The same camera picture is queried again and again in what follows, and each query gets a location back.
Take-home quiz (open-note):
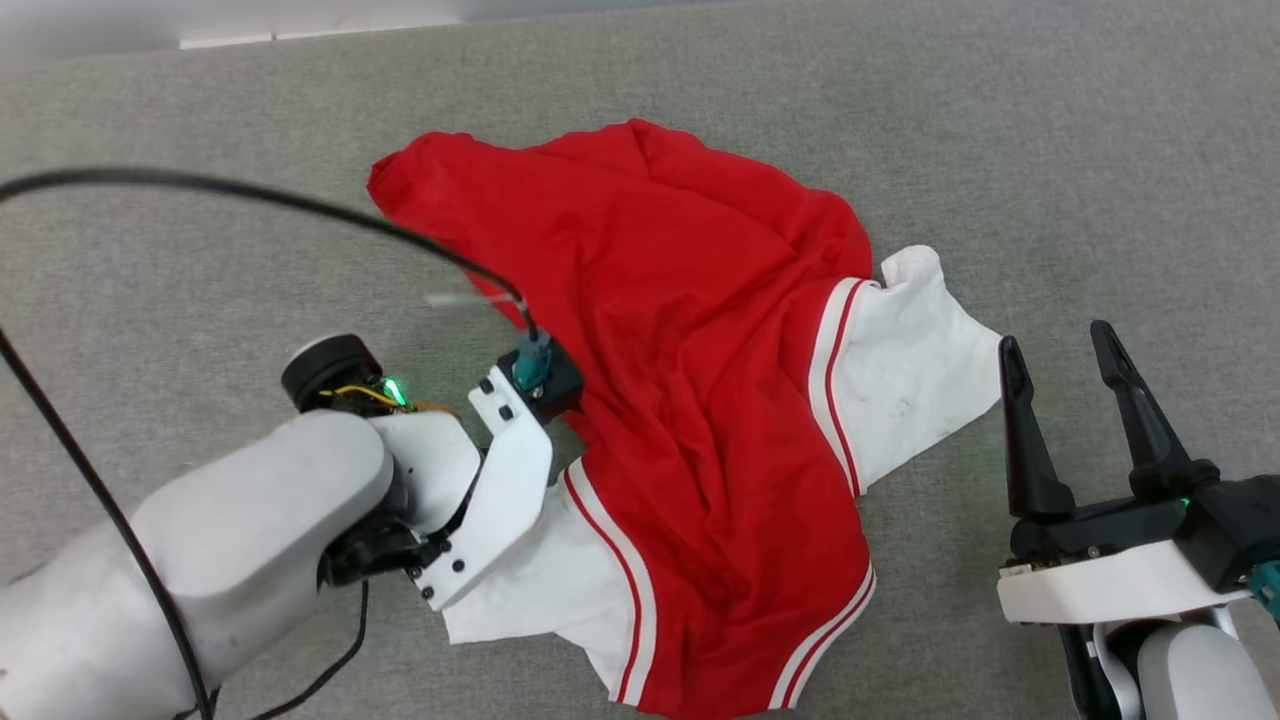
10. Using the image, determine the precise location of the white right camera mount bracket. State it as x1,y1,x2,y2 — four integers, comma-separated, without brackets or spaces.
997,540,1256,626

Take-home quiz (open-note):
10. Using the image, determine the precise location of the white left camera mount bracket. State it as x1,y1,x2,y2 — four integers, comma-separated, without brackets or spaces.
405,365,554,613

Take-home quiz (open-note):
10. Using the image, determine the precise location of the red and white garment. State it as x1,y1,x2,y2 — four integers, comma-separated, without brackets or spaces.
366,118,1004,720

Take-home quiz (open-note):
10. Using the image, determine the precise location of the white baseboard strip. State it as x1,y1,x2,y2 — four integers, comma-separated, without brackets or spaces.
178,20,463,51

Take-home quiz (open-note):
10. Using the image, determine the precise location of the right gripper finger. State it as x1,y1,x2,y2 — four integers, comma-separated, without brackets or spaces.
998,335,1077,521
1090,320,1223,501

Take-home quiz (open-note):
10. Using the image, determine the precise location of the thin black cable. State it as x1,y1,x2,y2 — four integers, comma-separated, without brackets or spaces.
0,167,541,346
250,580,371,720
0,328,216,720

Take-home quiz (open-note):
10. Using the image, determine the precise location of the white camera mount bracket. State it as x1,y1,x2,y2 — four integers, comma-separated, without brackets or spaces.
405,365,554,613
997,540,1256,626

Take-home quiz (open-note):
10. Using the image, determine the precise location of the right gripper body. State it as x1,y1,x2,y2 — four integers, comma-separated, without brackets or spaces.
1008,460,1280,593

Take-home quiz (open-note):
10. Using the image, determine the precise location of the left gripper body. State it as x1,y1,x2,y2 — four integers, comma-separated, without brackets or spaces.
322,455,491,591

